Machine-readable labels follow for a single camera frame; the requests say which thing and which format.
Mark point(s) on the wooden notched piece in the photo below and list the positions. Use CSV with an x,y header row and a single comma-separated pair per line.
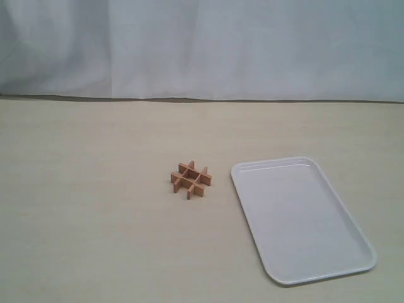
x,y
192,174
199,183
181,178
193,191

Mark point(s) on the white plastic tray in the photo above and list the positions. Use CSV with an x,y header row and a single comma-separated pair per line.
x,y
301,228

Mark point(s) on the white backdrop curtain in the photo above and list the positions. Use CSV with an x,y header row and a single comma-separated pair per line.
x,y
213,50

